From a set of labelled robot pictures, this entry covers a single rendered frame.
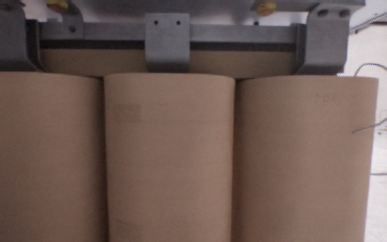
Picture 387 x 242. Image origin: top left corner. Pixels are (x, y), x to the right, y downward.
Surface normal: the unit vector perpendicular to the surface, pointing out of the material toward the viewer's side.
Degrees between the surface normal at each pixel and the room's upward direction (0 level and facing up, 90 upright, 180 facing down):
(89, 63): 90
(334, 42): 90
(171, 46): 90
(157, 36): 90
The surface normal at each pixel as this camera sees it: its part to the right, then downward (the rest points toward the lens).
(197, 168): 0.17, 0.08
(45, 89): 0.44, 0.08
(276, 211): -0.50, 0.07
